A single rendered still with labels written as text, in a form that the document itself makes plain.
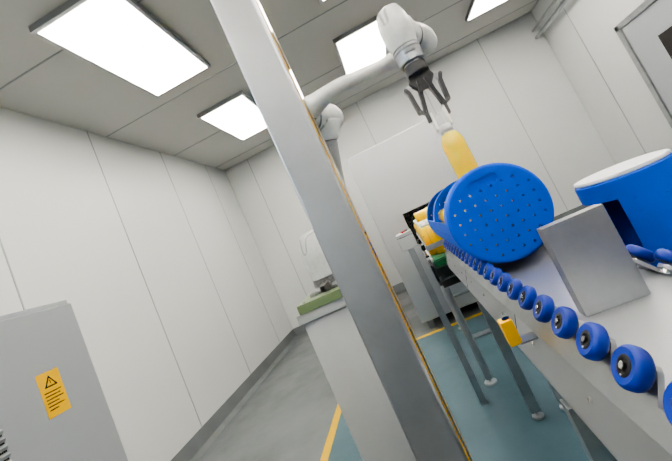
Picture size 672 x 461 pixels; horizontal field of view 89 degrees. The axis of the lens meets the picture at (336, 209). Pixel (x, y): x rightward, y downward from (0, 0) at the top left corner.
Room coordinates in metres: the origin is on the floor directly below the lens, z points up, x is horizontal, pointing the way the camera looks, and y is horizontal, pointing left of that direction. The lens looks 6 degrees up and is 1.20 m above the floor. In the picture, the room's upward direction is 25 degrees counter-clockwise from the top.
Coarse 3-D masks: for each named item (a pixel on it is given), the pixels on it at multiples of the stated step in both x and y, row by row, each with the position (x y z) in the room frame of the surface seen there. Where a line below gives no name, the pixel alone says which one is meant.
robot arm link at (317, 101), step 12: (420, 24) 1.13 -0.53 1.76; (432, 36) 1.17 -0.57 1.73; (432, 48) 1.21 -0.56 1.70; (384, 60) 1.27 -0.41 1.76; (360, 72) 1.28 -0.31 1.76; (372, 72) 1.28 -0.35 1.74; (384, 72) 1.29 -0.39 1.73; (336, 84) 1.29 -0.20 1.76; (348, 84) 1.29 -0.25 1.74; (360, 84) 1.31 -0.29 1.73; (312, 96) 1.34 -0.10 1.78; (324, 96) 1.31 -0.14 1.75; (336, 96) 1.32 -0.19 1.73; (312, 108) 1.36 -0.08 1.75; (324, 108) 1.37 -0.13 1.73
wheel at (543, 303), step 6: (540, 300) 0.59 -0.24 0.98; (546, 300) 0.58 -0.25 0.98; (552, 300) 0.58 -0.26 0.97; (534, 306) 0.61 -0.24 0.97; (540, 306) 0.59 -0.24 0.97; (546, 306) 0.57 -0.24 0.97; (552, 306) 0.57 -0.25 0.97; (534, 312) 0.60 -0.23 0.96; (540, 312) 0.58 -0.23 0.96; (546, 312) 0.57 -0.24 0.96; (552, 312) 0.57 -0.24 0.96; (540, 318) 0.58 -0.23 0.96; (546, 318) 0.58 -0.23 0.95
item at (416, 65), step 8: (408, 64) 1.07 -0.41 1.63; (416, 64) 1.06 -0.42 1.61; (424, 64) 1.06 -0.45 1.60; (408, 72) 1.07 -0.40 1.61; (416, 72) 1.07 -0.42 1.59; (424, 72) 1.08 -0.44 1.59; (432, 72) 1.08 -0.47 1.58; (408, 80) 1.09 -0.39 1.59; (416, 80) 1.09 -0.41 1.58; (424, 80) 1.08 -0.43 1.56; (416, 88) 1.09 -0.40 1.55; (424, 88) 1.09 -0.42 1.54
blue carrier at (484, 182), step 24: (480, 168) 0.98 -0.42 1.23; (504, 168) 0.97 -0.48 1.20; (456, 192) 0.99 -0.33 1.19; (480, 192) 0.98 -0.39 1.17; (504, 192) 0.97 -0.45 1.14; (528, 192) 0.96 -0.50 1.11; (432, 216) 1.85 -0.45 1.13; (456, 216) 1.00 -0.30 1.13; (504, 216) 0.98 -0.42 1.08; (528, 216) 0.97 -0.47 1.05; (552, 216) 0.96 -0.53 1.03; (456, 240) 1.00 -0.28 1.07; (504, 240) 0.98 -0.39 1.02; (528, 240) 0.97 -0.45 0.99
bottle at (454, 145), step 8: (448, 128) 1.07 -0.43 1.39; (448, 136) 1.06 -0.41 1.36; (456, 136) 1.06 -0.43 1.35; (448, 144) 1.06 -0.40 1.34; (456, 144) 1.05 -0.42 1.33; (464, 144) 1.06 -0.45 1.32; (448, 152) 1.07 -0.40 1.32; (456, 152) 1.06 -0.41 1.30; (464, 152) 1.05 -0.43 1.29; (456, 160) 1.06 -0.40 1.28; (464, 160) 1.05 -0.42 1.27; (472, 160) 1.06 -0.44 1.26; (456, 168) 1.07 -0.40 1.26; (464, 168) 1.06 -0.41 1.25; (472, 168) 1.05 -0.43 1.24
